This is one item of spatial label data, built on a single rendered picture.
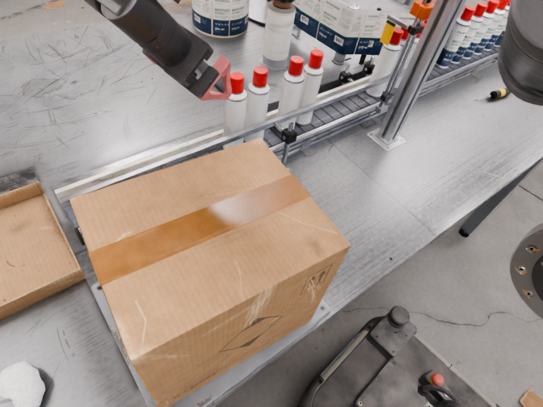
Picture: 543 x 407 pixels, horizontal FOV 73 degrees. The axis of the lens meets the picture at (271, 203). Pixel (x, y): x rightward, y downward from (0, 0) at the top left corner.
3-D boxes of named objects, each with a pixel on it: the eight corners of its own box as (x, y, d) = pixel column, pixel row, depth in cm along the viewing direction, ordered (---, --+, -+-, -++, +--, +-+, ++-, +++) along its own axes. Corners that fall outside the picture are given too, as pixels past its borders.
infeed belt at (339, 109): (474, 51, 155) (479, 42, 152) (491, 60, 151) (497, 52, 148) (65, 212, 80) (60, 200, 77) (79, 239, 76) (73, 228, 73)
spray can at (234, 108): (235, 137, 96) (240, 66, 80) (246, 149, 94) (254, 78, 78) (218, 144, 94) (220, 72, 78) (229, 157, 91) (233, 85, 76)
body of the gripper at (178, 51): (174, 23, 55) (140, -12, 48) (217, 52, 51) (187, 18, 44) (149, 58, 56) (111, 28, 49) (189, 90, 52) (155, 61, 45)
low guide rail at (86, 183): (391, 72, 125) (393, 66, 123) (393, 73, 124) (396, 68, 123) (56, 195, 76) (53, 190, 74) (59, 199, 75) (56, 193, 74)
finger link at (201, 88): (222, 65, 61) (190, 31, 52) (251, 86, 58) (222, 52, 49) (197, 98, 61) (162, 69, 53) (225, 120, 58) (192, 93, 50)
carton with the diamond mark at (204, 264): (249, 229, 82) (261, 136, 61) (311, 320, 70) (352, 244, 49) (111, 289, 69) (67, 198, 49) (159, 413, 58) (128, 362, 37)
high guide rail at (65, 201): (414, 68, 117) (416, 64, 116) (418, 70, 117) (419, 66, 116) (61, 203, 68) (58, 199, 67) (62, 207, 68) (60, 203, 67)
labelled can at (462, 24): (439, 60, 137) (468, 3, 121) (450, 67, 135) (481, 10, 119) (431, 64, 135) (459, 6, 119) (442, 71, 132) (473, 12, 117)
